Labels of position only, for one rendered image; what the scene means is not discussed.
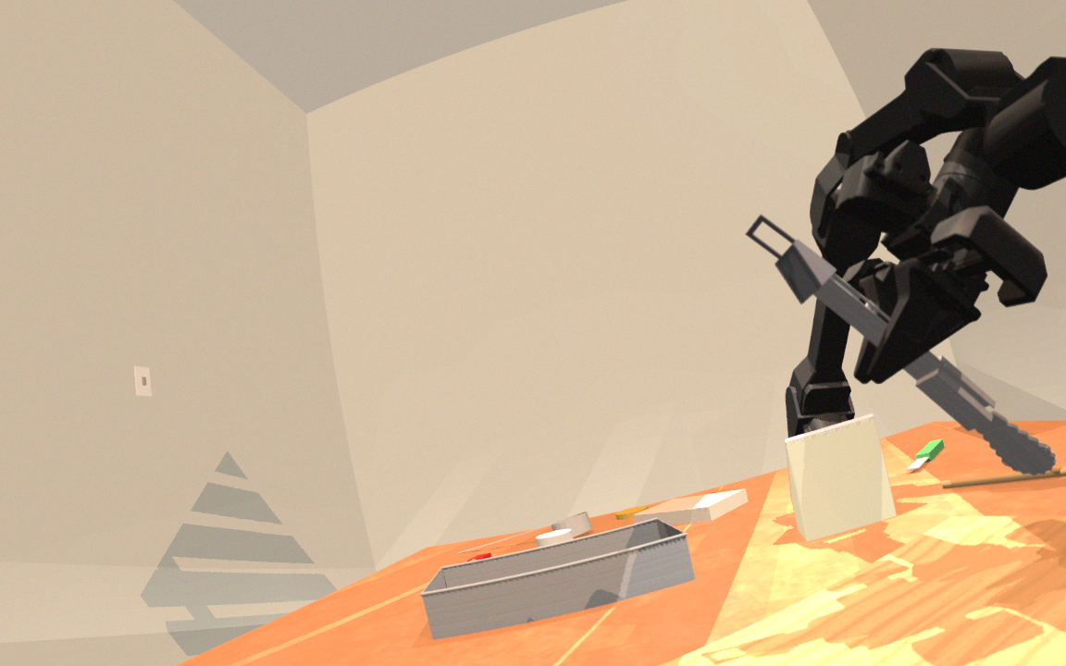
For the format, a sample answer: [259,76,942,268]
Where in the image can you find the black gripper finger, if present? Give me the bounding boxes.
[854,275,899,384]
[867,258,982,384]

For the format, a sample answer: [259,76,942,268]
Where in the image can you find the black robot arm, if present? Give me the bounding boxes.
[785,48,1066,438]

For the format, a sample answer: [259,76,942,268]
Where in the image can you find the grey rectangular tin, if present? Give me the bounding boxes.
[420,517,696,640]

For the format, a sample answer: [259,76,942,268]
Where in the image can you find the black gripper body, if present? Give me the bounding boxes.
[842,174,1047,307]

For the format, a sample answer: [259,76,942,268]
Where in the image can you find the yellow round disc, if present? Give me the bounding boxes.
[615,506,648,520]

